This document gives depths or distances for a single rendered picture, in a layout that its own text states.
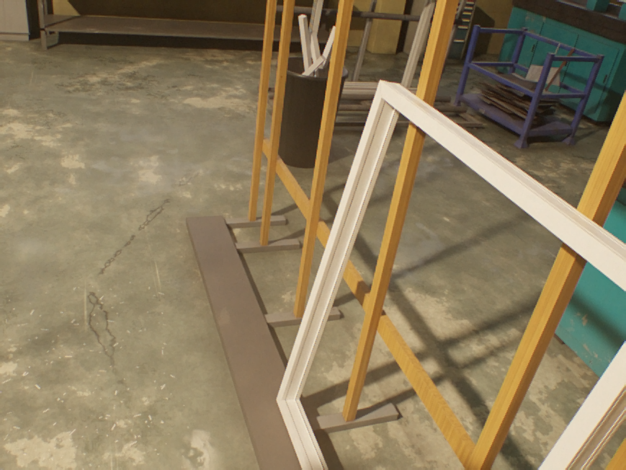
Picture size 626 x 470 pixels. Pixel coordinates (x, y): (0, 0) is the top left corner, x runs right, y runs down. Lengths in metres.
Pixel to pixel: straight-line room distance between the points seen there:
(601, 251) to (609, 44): 6.65
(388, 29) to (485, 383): 6.80
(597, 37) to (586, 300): 5.08
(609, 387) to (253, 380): 1.77
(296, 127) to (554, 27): 4.68
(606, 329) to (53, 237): 3.09
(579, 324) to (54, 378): 2.58
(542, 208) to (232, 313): 2.01
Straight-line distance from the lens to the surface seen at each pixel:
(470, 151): 1.47
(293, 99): 4.52
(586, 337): 3.28
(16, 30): 8.04
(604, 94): 7.72
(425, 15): 6.50
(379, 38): 9.04
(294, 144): 4.65
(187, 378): 2.72
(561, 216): 1.24
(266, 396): 2.59
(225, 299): 3.08
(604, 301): 3.17
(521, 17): 8.91
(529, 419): 2.97
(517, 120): 6.54
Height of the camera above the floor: 1.95
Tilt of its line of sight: 31 degrees down
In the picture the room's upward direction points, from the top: 8 degrees clockwise
